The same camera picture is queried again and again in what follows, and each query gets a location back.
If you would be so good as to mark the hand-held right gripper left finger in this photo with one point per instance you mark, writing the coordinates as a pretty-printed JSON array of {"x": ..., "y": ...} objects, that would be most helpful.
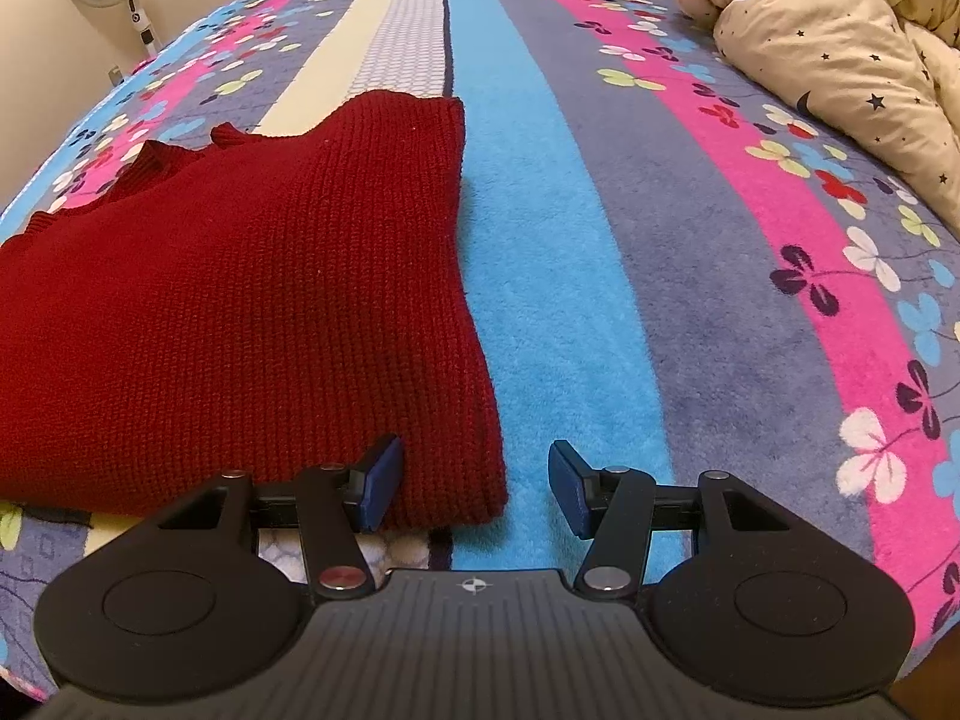
[{"x": 379, "y": 484}]

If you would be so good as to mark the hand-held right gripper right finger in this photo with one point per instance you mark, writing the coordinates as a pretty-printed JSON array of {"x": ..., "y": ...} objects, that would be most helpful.
[{"x": 570, "y": 487}]

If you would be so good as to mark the red knit sweater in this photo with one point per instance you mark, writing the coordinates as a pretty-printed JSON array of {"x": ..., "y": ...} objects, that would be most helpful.
[{"x": 225, "y": 277}]

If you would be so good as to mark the floral striped blanket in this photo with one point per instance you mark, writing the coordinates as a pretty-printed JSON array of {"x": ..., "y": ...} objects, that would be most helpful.
[{"x": 637, "y": 240}]

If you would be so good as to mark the cream star-print duvet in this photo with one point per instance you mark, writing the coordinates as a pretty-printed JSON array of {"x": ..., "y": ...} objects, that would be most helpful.
[{"x": 825, "y": 30}]

